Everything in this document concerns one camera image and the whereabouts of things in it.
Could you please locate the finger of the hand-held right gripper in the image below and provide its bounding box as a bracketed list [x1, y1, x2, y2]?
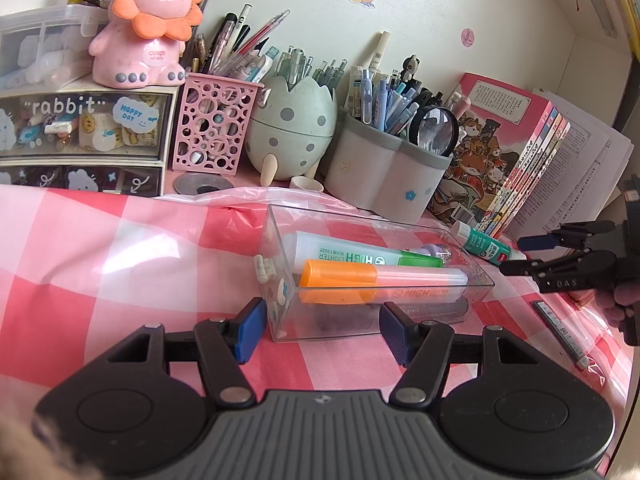
[517, 221, 617, 253]
[500, 250, 618, 293]

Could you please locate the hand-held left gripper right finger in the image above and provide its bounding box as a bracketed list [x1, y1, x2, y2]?
[378, 301, 538, 408]

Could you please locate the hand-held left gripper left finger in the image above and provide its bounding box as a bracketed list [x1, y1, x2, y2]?
[107, 297, 268, 408]

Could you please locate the clear plastic box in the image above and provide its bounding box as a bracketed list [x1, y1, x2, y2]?
[254, 203, 496, 343]

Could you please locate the green white glue stick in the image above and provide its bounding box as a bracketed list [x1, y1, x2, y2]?
[452, 220, 528, 266]

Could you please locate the pink highlighter with orange cap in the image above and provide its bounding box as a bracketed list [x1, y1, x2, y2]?
[298, 259, 469, 306]

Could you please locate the green highlighter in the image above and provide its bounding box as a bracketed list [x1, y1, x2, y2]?
[285, 231, 446, 268]

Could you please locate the person's right hand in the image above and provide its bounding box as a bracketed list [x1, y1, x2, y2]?
[595, 282, 640, 328]

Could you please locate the stack of printed paper booklets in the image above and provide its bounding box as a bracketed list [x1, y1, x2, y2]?
[505, 87, 633, 241]

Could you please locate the clear plastic bag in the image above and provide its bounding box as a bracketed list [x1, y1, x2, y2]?
[150, 185, 386, 221]

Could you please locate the black rimmed magnifying glass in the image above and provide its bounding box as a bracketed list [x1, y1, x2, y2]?
[409, 106, 460, 157]

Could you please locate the grey round disc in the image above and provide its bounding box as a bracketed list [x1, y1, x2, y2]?
[173, 171, 236, 196]

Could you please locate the grey flower-shaped pen holder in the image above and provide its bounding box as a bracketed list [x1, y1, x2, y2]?
[320, 107, 453, 226]

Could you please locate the red white checked tablecloth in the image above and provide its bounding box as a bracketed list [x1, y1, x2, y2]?
[0, 182, 640, 461]

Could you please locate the green egg-shaped pen holder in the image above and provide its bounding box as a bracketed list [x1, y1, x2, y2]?
[245, 76, 337, 193]

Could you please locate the pink lattice pen holder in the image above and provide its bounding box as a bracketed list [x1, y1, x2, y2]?
[172, 72, 265, 176]

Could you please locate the bunch of blue white pens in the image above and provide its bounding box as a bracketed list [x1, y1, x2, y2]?
[342, 30, 471, 136]

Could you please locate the white desktop drawer organizer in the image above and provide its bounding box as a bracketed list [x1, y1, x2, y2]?
[0, 85, 180, 196]

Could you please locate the bunch of teal gel pens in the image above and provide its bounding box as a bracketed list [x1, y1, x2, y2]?
[265, 46, 348, 92]

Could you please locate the bunch of pencils and pens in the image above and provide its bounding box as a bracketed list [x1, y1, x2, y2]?
[180, 4, 291, 83]

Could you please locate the pink lion toy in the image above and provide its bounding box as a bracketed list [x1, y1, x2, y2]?
[89, 0, 208, 88]

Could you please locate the clear lidded storage box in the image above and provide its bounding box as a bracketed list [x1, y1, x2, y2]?
[0, 4, 111, 93]

